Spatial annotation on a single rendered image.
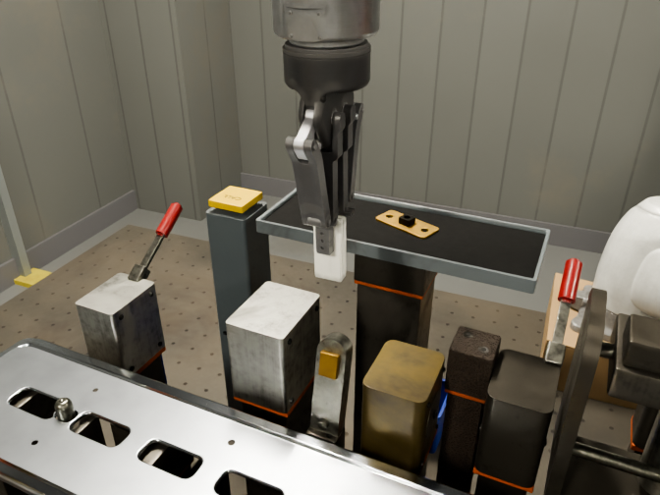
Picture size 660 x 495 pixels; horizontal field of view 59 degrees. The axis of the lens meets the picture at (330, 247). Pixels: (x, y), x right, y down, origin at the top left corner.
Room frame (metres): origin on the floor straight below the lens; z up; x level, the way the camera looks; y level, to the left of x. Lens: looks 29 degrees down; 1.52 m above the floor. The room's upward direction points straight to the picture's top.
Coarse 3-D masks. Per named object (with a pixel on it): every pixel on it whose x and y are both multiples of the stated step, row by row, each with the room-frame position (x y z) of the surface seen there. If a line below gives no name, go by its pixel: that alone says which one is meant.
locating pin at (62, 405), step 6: (60, 402) 0.51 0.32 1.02; (66, 402) 0.51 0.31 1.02; (54, 408) 0.51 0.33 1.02; (60, 408) 0.50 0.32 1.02; (66, 408) 0.51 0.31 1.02; (72, 408) 0.51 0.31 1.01; (60, 414) 0.50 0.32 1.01; (66, 414) 0.51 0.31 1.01; (72, 414) 0.51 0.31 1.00; (60, 420) 0.50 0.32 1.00; (66, 420) 0.50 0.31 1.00
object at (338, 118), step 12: (336, 120) 0.49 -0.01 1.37; (336, 132) 0.49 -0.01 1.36; (336, 144) 0.49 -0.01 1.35; (324, 156) 0.50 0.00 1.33; (336, 156) 0.49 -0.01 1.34; (324, 168) 0.50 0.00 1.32; (336, 168) 0.50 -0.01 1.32; (336, 180) 0.50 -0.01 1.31; (336, 192) 0.50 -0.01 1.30; (336, 204) 0.50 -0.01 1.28; (336, 216) 0.50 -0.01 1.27
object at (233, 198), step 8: (224, 192) 0.81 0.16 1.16; (232, 192) 0.81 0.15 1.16; (240, 192) 0.81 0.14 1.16; (248, 192) 0.81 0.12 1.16; (256, 192) 0.81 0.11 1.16; (208, 200) 0.79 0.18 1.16; (216, 200) 0.78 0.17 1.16; (224, 200) 0.78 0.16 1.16; (232, 200) 0.78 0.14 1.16; (240, 200) 0.78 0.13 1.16; (248, 200) 0.78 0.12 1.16; (256, 200) 0.80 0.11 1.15; (224, 208) 0.77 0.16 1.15; (232, 208) 0.77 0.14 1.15; (240, 208) 0.76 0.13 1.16
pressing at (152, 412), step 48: (0, 384) 0.57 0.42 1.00; (48, 384) 0.57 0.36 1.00; (96, 384) 0.57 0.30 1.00; (144, 384) 0.56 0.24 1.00; (0, 432) 0.49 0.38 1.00; (48, 432) 0.49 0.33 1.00; (144, 432) 0.49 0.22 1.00; (192, 432) 0.49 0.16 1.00; (240, 432) 0.49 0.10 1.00; (288, 432) 0.48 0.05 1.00; (48, 480) 0.42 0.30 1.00; (96, 480) 0.42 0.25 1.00; (144, 480) 0.42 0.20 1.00; (192, 480) 0.42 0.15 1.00; (288, 480) 0.42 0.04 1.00; (336, 480) 0.42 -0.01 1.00; (384, 480) 0.42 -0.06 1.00; (432, 480) 0.42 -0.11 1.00
